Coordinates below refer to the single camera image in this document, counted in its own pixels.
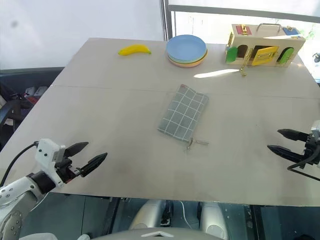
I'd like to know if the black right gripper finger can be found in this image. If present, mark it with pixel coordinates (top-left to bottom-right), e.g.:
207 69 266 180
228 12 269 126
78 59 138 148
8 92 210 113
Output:
266 144 308 164
277 128 311 143

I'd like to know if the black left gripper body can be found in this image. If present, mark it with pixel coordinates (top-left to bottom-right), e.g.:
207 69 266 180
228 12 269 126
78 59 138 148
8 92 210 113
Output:
53 156 84 185

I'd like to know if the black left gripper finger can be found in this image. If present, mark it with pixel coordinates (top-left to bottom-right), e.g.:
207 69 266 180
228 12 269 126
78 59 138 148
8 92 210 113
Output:
63 141 90 159
79 152 109 179

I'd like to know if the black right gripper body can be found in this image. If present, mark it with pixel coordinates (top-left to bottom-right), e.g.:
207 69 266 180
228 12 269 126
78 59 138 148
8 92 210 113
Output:
301 133 320 166

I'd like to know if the grey checkered cloth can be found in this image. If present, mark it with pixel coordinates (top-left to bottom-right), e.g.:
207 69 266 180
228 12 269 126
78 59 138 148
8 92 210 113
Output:
156 83 210 145

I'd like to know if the black table leg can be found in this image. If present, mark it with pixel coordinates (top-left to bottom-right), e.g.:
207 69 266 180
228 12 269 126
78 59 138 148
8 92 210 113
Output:
249 204 265 240
101 196 121 237

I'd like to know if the small boxes clutter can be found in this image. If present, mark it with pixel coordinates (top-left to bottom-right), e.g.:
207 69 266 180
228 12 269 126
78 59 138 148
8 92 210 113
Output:
22 85 49 105

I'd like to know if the wooden lock box with doors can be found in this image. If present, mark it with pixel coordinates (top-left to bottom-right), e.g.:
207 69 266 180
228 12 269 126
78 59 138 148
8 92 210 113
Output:
224 22 307 69

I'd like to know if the grey robot torso cover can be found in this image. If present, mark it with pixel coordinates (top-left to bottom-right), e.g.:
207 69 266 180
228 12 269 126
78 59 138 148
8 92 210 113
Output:
91 226 226 240

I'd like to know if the silver rounded shell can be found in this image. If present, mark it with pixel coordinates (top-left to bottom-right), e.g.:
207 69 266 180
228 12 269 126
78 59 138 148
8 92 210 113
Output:
199 201 230 240

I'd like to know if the yellow toy banana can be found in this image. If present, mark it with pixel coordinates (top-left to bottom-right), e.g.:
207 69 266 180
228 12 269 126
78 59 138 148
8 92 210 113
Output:
117 43 153 58

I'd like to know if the yellow plastic plate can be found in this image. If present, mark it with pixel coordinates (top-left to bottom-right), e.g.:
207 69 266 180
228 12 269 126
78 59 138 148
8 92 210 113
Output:
167 53 209 65

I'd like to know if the green plastic plate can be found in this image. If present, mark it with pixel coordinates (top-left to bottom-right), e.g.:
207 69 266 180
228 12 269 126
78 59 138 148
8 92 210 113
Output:
167 51 209 63

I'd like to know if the pink plastic plate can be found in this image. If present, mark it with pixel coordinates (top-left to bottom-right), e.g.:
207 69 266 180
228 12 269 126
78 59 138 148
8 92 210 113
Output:
167 56 208 69

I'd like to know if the blue plastic plate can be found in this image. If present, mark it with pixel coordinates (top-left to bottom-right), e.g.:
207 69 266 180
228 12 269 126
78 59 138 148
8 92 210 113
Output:
166 34 208 61

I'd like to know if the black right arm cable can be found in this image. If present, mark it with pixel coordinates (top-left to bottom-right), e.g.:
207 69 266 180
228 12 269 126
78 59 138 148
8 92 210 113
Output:
286 149 320 182

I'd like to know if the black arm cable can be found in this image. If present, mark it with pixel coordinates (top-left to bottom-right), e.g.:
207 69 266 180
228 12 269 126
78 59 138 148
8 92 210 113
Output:
286 149 320 182
0 141 40 188

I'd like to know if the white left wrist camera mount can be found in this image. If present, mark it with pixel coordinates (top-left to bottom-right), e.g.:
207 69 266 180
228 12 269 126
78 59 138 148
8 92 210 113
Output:
34 138 67 189

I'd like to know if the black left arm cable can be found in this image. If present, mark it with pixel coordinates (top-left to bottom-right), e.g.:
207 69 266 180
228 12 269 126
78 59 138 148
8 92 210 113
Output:
0 141 40 188

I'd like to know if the gold metal chain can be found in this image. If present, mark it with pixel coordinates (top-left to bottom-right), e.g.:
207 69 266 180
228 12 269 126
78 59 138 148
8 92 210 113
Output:
239 48 254 77

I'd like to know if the metal zipper pull with cord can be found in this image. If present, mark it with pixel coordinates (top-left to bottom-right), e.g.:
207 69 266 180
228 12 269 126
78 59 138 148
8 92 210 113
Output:
184 136 210 154

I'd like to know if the thin white cable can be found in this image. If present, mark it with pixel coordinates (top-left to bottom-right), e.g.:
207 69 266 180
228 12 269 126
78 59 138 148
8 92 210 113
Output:
179 199 194 230

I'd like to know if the grey window frame post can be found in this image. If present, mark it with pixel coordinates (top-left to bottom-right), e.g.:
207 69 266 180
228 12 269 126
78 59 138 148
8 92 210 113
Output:
159 0 177 44

